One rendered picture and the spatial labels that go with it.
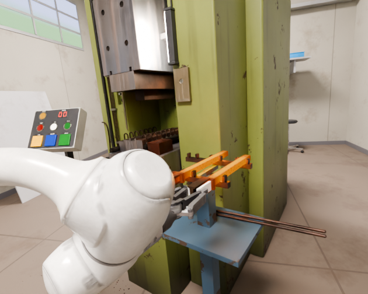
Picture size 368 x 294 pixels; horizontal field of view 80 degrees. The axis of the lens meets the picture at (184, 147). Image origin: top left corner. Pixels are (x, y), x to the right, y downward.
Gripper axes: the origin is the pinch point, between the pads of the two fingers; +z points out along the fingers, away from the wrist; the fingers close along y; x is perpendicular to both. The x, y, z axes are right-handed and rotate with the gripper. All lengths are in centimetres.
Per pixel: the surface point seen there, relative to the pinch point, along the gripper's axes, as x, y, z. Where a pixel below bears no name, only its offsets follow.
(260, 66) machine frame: 42, -13, 92
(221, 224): -26.1, -6.3, 22.8
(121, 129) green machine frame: 9, -92, 43
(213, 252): -26.1, -0.6, 6.3
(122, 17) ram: 69, -62, 31
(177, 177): 0.4, -11.5, 3.5
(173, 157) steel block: -6, -45, 40
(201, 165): 0.6, -10.6, 17.0
